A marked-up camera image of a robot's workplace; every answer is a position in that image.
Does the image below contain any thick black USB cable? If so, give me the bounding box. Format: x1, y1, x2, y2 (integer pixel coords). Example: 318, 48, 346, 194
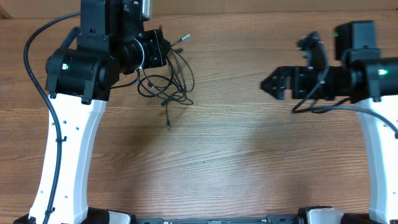
136, 33, 196, 108

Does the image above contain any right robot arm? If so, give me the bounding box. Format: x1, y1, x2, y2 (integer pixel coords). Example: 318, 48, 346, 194
260, 21, 397, 224

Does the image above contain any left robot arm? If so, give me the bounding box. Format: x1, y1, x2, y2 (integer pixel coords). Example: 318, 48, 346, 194
18, 0, 170, 224

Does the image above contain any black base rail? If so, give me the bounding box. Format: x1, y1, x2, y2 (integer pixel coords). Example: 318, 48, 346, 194
132, 214, 307, 224

